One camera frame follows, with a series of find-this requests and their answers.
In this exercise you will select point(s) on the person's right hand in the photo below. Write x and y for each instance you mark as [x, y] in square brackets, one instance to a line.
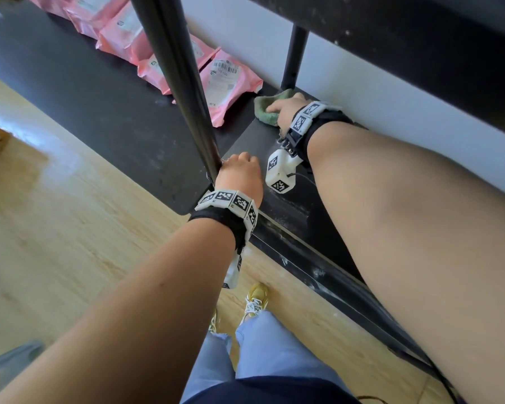
[288, 111]

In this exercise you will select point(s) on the white marker cube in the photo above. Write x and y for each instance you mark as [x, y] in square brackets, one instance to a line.
[280, 170]

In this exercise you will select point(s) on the person's right forearm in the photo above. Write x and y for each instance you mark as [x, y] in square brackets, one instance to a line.
[425, 248]

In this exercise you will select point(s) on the person's yellow-green shoe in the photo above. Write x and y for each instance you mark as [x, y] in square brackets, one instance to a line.
[213, 321]
[256, 300]

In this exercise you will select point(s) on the black low table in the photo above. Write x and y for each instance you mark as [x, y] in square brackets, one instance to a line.
[88, 100]

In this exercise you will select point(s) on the black marker wristband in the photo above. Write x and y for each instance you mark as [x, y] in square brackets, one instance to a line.
[227, 214]
[320, 121]

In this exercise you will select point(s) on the person's dark shirt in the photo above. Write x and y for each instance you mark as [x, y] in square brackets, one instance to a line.
[269, 391]

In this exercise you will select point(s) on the dark metal shelf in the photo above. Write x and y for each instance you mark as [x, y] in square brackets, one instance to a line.
[172, 71]

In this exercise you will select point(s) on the person's left forearm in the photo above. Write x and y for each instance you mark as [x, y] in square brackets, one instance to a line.
[130, 323]

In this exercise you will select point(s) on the green and pink cleaning cloth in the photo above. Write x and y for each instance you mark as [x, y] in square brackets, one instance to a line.
[265, 107]

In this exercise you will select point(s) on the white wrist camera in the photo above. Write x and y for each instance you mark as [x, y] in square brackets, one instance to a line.
[233, 271]

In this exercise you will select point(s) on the person's left hand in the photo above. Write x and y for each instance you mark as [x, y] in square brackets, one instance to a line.
[242, 174]

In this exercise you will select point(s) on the person's blue jeans leg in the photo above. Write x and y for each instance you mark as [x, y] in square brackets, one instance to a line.
[277, 349]
[208, 366]

